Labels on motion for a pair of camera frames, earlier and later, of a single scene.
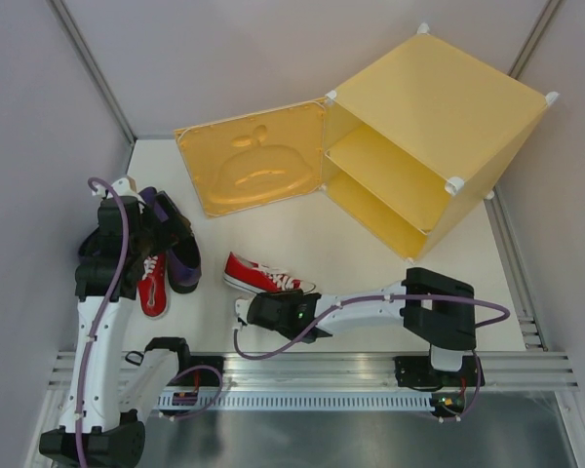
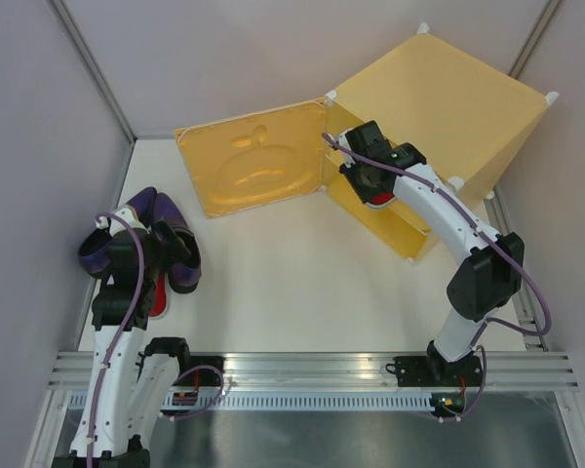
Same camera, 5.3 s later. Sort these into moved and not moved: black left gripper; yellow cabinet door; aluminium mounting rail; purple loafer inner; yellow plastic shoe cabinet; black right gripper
Moved: black right gripper; black left gripper
Not moved: purple loafer inner; aluminium mounting rail; yellow plastic shoe cabinet; yellow cabinet door
